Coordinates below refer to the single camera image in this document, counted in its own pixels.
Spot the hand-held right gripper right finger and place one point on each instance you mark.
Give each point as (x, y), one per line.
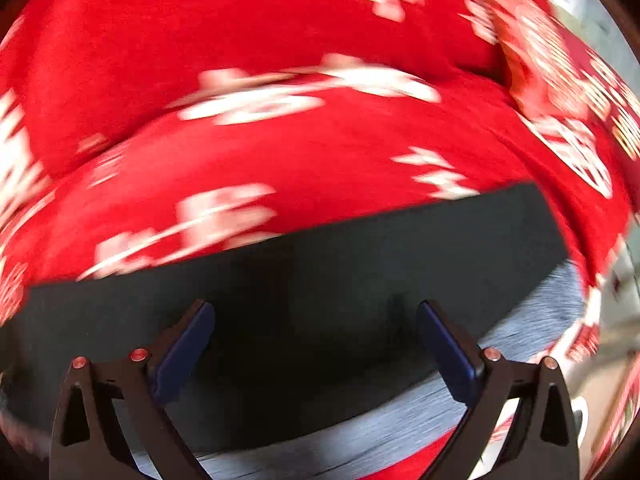
(450, 355)

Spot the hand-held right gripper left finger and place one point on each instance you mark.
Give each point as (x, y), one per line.
(182, 352)

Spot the black fleece-lined pants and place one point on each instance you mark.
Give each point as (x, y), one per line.
(310, 285)

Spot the red printed blanket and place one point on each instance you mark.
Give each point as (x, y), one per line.
(320, 170)

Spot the red printed pillow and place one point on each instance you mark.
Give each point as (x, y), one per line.
(240, 25)

